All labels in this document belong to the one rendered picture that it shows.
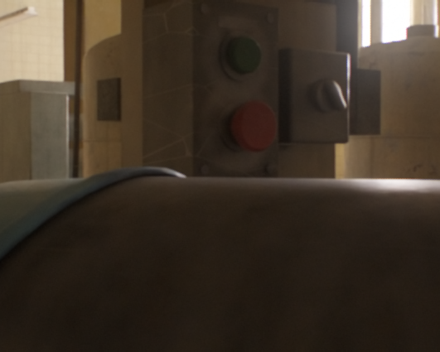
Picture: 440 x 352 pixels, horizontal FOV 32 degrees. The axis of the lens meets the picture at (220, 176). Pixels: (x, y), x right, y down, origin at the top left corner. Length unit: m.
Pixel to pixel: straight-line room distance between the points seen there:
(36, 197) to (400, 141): 5.37
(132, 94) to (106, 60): 3.35
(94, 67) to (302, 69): 3.46
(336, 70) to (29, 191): 0.58
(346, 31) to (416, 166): 4.59
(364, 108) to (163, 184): 0.75
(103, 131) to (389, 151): 2.29
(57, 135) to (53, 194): 6.60
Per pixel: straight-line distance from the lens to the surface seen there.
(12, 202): 0.16
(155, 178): 0.16
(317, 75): 0.71
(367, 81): 0.91
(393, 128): 5.53
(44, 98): 6.72
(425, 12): 10.12
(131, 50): 0.69
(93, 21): 8.21
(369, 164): 5.62
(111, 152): 3.98
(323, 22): 0.81
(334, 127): 0.72
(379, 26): 9.32
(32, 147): 6.66
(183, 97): 0.61
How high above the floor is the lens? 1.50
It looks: 2 degrees down
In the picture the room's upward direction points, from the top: straight up
